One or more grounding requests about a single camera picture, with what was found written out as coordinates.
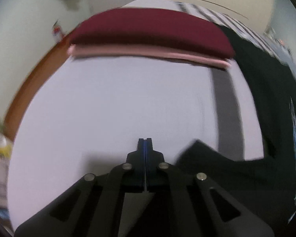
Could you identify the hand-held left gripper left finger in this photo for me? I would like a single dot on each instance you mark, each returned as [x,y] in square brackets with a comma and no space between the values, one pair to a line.
[141,153]

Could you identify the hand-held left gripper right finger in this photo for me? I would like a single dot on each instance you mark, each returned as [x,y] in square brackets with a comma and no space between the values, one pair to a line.
[149,153]

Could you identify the black t-shirt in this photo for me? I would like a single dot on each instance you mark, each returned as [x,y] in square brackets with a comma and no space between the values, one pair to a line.
[261,84]

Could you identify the striped star-print bed sheet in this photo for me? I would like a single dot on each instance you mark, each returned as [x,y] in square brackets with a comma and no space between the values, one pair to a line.
[113,108]

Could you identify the pink folded garment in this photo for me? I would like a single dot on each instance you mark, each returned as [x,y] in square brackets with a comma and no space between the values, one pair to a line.
[138,52]

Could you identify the maroon folded garment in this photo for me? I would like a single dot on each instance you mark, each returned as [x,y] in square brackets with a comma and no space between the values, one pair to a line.
[150,29]

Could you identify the white and yellow clutter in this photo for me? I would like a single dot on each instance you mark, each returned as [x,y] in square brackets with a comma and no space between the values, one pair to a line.
[1,145]

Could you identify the red fire extinguisher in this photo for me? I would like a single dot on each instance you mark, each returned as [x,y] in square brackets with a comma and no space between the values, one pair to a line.
[56,32]

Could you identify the white bedside table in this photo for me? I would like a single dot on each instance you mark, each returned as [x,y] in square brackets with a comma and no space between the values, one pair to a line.
[273,37]

